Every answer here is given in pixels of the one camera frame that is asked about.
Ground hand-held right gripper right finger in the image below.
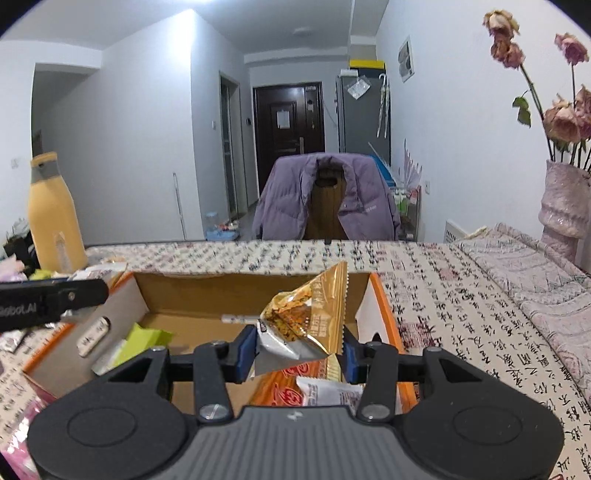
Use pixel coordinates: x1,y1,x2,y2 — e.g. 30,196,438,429
342,330,502,425

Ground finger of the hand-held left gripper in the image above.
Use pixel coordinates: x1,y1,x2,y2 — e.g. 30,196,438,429
0,278,110,311

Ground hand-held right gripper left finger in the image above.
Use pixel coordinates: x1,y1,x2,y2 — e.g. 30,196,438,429
95,325,259,425

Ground white snack packet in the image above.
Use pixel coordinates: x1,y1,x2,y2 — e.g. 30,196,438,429
76,316,112,358
295,376,365,414

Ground orange red snack packet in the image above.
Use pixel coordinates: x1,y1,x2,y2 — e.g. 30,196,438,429
249,357,370,409

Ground gold speckled snack packet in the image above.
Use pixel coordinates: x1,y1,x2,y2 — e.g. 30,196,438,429
254,261,349,379

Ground lime green snack packet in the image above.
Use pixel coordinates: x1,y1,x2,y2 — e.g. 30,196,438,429
111,322,174,365

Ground orange cardboard box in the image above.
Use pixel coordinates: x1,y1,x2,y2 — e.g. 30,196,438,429
22,271,423,416

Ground lilac plastic bag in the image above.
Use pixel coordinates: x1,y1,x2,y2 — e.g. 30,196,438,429
0,258,28,282

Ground yellow bottle with grey collar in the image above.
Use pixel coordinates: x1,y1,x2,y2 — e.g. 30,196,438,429
27,152,88,273

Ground blue plastic container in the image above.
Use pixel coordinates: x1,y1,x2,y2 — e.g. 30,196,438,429
204,211,241,241

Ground wooden chair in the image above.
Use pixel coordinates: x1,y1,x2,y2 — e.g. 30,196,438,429
305,157,349,241

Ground purple padded jacket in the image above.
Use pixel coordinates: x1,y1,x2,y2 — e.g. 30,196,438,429
252,153,402,241

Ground metal storage rack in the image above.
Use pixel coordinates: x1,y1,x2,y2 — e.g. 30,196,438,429
390,182,422,241

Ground light blue folding rack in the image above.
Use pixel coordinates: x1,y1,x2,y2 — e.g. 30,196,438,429
367,142,399,188

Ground pink quilted blanket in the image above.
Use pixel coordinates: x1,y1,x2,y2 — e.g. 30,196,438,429
455,222,591,393

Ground grey side door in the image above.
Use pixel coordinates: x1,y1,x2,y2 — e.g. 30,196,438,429
219,71,243,227

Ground dark entrance door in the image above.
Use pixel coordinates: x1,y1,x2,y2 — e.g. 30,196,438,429
253,83,324,197

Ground grey refrigerator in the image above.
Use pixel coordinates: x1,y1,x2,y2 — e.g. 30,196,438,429
336,71,392,167

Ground white folded umbrella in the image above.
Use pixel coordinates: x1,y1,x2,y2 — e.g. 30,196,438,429
376,74,391,139

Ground pink textured vase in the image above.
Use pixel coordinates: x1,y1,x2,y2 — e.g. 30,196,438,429
540,159,591,271

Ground yellow and black box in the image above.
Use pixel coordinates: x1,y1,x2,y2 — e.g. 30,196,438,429
349,58,386,75

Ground dried pink roses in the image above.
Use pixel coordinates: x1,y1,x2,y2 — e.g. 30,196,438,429
482,9,591,174

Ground white mop handle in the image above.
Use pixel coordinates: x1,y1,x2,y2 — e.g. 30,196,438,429
172,172,186,241

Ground white wall heater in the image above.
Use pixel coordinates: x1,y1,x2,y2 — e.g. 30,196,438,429
444,219,488,243

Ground pink wall decal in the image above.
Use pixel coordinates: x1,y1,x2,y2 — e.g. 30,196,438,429
399,138,423,185

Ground framed wall picture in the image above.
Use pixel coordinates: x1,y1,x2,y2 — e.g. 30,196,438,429
398,36,415,84

